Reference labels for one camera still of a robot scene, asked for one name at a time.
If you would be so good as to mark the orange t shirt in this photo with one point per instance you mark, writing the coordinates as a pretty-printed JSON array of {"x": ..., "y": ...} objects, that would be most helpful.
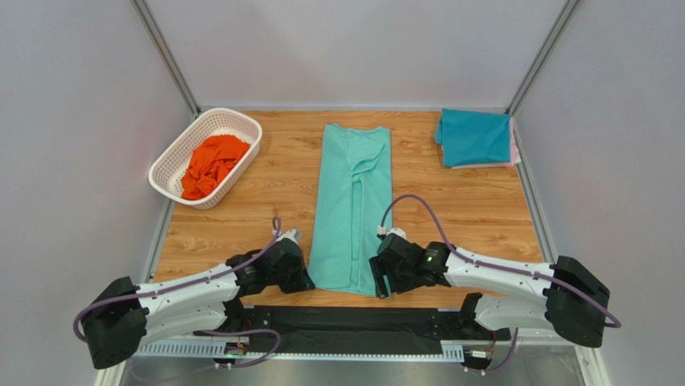
[{"x": 210, "y": 165}]

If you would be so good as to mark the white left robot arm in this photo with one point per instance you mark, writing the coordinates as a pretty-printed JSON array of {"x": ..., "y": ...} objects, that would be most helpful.
[{"x": 126, "y": 317}]

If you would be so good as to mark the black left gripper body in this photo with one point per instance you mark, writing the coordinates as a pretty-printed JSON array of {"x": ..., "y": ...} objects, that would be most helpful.
[{"x": 291, "y": 280}]

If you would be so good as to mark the folded teal t shirt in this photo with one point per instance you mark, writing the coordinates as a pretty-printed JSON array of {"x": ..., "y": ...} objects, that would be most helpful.
[{"x": 470, "y": 137}]

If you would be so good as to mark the aluminium corner post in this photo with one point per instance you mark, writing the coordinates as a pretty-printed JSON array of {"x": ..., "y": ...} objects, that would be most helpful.
[
  {"x": 154, "y": 31},
  {"x": 545, "y": 51}
]

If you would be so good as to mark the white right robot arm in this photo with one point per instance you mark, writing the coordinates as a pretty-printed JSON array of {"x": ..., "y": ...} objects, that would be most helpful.
[{"x": 564, "y": 297}]

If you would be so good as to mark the black base cloth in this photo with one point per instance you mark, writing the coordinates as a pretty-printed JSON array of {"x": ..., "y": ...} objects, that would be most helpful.
[{"x": 349, "y": 330}]

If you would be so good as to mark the white plastic laundry basket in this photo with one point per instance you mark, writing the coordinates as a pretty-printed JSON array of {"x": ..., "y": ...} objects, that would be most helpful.
[{"x": 166, "y": 172}]

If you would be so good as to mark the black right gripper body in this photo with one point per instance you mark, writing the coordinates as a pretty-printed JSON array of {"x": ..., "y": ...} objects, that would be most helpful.
[{"x": 380, "y": 274}]

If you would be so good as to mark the mint green t shirt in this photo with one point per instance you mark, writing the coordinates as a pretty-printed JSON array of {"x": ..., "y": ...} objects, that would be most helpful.
[{"x": 354, "y": 191}]

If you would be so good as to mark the left aluminium corner post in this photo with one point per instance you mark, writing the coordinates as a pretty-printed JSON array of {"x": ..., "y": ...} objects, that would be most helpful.
[{"x": 154, "y": 31}]

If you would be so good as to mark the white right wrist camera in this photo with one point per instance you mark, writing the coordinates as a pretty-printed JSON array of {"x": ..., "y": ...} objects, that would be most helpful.
[{"x": 383, "y": 232}]

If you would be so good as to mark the right aluminium corner post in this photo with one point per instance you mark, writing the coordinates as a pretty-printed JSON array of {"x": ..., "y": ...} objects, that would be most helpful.
[{"x": 545, "y": 51}]

